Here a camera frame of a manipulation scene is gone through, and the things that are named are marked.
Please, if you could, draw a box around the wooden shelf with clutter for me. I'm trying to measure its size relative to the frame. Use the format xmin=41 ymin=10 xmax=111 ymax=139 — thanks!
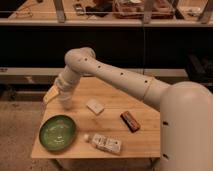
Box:
xmin=0 ymin=0 xmax=213 ymax=27

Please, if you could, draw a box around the green ceramic bowl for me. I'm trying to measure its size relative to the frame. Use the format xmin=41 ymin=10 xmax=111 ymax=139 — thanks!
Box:
xmin=39 ymin=115 xmax=77 ymax=151

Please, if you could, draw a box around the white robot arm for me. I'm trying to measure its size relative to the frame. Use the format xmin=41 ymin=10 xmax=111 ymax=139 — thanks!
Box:
xmin=55 ymin=47 xmax=213 ymax=171

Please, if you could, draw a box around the white plastic bottle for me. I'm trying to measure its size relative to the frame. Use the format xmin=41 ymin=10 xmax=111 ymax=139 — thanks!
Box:
xmin=84 ymin=134 xmax=122 ymax=155

